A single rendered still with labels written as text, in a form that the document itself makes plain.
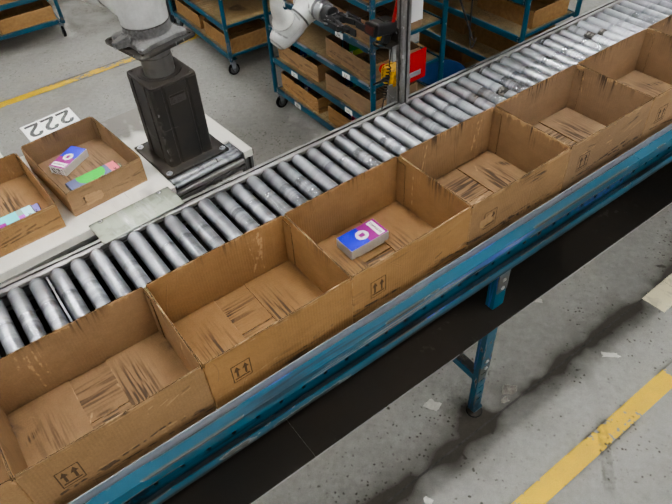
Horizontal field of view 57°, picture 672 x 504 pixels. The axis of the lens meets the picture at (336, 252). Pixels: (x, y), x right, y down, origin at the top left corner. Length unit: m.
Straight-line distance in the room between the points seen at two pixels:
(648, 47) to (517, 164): 0.79
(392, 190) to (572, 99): 0.79
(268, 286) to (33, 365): 0.58
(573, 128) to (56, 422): 1.77
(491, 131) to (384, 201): 0.44
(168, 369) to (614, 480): 1.59
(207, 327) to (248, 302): 0.13
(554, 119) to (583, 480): 1.24
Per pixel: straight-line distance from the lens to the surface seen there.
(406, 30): 2.46
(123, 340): 1.61
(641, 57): 2.65
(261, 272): 1.70
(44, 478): 1.37
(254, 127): 3.89
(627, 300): 2.98
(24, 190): 2.48
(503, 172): 2.03
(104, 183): 2.27
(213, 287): 1.63
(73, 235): 2.22
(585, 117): 2.34
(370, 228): 1.75
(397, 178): 1.83
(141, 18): 2.14
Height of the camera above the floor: 2.11
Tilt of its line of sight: 45 degrees down
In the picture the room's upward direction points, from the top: 4 degrees counter-clockwise
